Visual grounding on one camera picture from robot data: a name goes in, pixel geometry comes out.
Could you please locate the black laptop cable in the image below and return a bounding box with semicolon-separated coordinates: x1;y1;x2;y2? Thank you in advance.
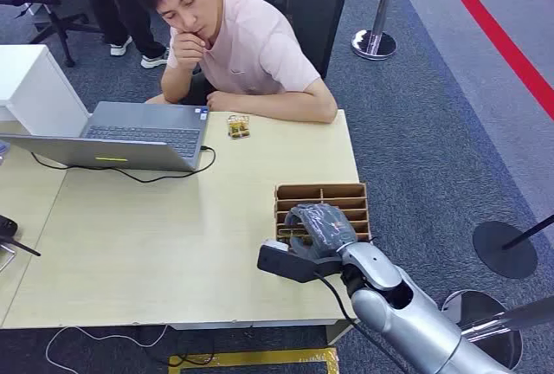
30;145;217;185

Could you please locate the seated person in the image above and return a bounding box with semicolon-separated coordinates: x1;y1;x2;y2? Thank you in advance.
125;0;339;126

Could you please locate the white floor cable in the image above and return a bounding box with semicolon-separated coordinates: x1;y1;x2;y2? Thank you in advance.
45;325;169;374

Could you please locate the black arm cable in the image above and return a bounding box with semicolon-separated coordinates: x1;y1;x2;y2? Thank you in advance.
312;271;410;374

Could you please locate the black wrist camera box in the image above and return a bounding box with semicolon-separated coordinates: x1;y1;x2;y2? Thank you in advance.
257;240;346;285

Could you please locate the black floor cable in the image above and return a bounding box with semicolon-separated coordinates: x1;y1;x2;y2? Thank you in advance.
142;331;217;369

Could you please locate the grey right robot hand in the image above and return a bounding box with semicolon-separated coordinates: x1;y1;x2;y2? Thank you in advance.
284;203;359;262

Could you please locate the black mesh office chair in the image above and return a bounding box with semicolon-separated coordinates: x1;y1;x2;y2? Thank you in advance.
230;0;346;81

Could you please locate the chrome stanchion post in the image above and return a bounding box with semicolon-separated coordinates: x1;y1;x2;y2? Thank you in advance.
351;0;405;62

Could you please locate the white box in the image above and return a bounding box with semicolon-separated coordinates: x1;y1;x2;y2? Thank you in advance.
0;44;92;138

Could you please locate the metal bracket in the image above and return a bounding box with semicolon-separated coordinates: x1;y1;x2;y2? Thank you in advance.
0;242;17;274

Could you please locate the black device with antenna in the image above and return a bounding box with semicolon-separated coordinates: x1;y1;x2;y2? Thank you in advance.
0;215;42;258

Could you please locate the clear yellow card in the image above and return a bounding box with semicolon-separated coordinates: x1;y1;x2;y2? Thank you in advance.
226;113;251;141

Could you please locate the person's hand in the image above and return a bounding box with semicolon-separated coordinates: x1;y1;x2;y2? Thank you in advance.
171;28;208;72
206;90;238;113

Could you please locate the black stanchion with round base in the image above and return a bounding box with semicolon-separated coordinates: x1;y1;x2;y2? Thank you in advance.
472;213;554;281

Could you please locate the brown cardboard slotted card holder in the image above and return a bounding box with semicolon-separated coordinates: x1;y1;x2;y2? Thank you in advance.
274;182;372;245

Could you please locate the person's left hand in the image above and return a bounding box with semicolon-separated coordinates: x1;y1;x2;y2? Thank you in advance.
206;90;238;113

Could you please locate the grey laptop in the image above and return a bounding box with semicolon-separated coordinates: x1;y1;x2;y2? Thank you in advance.
0;100;211;173

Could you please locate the chrome stanchion with mirror base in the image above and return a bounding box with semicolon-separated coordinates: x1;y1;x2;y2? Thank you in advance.
440;289;554;372

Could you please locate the person's right hand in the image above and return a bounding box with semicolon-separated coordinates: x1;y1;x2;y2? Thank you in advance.
171;28;208;72

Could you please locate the white desk leg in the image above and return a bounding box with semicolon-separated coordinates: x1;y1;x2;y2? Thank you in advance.
325;321;355;346

